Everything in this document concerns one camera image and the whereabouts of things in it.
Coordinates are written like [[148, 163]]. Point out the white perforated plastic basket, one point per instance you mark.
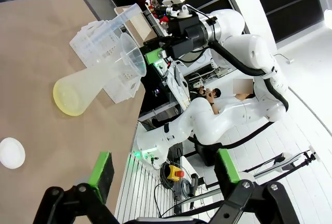
[[85, 47]]

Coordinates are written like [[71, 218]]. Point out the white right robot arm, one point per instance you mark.
[[207, 120]]

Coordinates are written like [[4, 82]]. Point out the yellow emergency stop box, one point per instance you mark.
[[174, 173]]

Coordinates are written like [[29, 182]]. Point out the white round flask lid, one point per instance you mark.
[[11, 152]]

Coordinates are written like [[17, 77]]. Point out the black camera stand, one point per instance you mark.
[[310, 156]]

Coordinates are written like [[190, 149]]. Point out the wooden top table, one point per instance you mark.
[[140, 27]]

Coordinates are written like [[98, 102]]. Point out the seated person with watch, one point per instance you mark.
[[215, 94]]

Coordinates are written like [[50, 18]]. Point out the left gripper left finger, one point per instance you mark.
[[101, 180]]

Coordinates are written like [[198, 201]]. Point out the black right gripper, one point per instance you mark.
[[186, 34]]

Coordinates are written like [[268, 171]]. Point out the clear plastic funnel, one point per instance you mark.
[[132, 53]]

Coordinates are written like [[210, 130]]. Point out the clear plastic measuring beaker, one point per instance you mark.
[[122, 19]]

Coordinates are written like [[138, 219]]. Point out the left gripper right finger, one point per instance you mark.
[[228, 177]]

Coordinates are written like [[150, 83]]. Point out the translucent plastic conical flask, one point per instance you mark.
[[70, 97]]

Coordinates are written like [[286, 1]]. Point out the black handheld controller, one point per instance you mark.
[[194, 183]]

